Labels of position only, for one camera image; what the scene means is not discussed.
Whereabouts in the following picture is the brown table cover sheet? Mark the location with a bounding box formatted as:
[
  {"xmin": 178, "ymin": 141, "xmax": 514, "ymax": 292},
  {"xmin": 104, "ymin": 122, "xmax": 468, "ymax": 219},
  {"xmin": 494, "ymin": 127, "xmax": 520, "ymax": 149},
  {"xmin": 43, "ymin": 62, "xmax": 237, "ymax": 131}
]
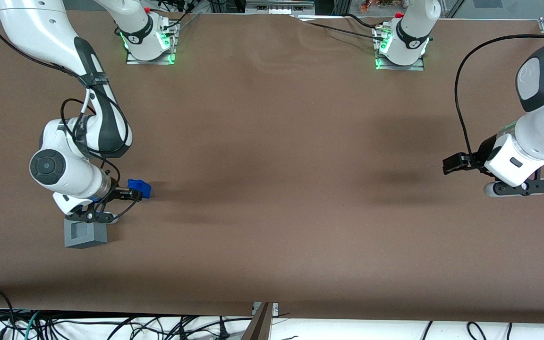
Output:
[{"xmin": 0, "ymin": 8, "xmax": 544, "ymax": 324}]

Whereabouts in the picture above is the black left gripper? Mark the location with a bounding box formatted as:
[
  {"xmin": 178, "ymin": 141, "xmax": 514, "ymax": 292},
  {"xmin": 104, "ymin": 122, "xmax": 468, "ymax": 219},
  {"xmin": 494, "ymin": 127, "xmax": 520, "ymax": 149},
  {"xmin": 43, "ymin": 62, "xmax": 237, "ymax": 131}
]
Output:
[{"xmin": 443, "ymin": 136, "xmax": 500, "ymax": 175}]

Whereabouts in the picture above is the blue plastic part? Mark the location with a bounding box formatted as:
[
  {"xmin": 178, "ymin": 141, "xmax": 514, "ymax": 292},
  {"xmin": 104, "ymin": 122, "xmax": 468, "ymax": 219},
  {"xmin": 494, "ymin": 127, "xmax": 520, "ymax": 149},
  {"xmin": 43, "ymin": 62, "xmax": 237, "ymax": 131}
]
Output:
[{"xmin": 127, "ymin": 178, "xmax": 152, "ymax": 199}]

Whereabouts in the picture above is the small metal corner bracket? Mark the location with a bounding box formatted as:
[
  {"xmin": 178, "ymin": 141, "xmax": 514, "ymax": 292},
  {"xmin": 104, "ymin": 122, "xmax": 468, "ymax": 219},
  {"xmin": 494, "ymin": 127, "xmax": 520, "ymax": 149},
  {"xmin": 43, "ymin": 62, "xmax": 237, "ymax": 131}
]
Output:
[{"xmin": 252, "ymin": 302, "xmax": 279, "ymax": 316}]

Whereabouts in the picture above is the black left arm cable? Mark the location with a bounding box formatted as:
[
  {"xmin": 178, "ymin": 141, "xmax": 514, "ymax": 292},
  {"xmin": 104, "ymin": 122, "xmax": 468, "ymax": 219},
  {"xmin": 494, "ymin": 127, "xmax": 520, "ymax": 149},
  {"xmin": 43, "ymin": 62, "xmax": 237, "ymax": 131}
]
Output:
[{"xmin": 455, "ymin": 34, "xmax": 544, "ymax": 166}]

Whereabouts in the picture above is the long black base cable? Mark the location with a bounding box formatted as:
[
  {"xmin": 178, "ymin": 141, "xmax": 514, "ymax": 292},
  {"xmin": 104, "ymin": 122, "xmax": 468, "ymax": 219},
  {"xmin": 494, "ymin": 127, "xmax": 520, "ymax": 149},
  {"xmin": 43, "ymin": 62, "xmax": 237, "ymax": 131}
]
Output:
[{"xmin": 300, "ymin": 19, "xmax": 387, "ymax": 42}]

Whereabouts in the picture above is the white right arm cable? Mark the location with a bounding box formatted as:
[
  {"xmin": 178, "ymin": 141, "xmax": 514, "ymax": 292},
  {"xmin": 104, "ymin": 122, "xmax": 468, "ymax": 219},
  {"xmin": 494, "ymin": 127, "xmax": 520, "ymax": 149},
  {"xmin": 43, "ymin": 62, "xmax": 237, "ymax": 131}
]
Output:
[{"xmin": 79, "ymin": 89, "xmax": 93, "ymax": 124}]

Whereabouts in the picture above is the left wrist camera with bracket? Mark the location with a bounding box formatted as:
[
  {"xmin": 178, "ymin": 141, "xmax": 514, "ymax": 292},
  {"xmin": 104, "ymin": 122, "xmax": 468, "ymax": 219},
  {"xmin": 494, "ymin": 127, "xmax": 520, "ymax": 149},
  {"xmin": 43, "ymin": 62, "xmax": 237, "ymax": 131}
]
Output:
[{"xmin": 484, "ymin": 178, "xmax": 544, "ymax": 198}]

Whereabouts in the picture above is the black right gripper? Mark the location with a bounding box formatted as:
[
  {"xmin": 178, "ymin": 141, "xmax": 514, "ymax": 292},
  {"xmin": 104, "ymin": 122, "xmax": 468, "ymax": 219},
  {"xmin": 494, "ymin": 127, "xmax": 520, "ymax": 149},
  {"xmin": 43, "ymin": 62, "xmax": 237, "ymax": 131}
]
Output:
[{"xmin": 104, "ymin": 187, "xmax": 143, "ymax": 204}]

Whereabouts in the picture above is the white power strip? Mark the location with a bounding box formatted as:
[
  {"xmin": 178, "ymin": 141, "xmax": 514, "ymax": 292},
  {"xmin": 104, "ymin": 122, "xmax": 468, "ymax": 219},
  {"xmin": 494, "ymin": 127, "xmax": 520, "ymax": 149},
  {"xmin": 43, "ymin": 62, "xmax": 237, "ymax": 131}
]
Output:
[{"xmin": 246, "ymin": 0, "xmax": 316, "ymax": 16}]

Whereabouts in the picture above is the aluminium profile beam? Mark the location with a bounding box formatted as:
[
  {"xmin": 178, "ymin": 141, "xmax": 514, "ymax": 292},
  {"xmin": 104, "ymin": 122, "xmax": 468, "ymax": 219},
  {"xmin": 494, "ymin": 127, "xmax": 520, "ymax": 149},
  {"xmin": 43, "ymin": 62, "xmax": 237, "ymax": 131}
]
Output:
[{"xmin": 241, "ymin": 302, "xmax": 273, "ymax": 340}]

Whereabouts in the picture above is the gray square base block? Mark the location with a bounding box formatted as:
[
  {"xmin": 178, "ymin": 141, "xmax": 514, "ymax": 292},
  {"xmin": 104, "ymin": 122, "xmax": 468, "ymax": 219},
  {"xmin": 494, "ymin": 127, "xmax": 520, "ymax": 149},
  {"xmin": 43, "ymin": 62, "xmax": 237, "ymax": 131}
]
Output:
[{"xmin": 64, "ymin": 218, "xmax": 109, "ymax": 249}]

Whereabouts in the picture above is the teal floor cable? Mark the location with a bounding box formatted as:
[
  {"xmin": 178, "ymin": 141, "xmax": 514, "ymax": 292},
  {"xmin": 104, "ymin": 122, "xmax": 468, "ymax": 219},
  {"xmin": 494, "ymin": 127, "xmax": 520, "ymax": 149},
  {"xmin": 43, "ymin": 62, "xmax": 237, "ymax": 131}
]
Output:
[{"xmin": 16, "ymin": 310, "xmax": 42, "ymax": 340}]

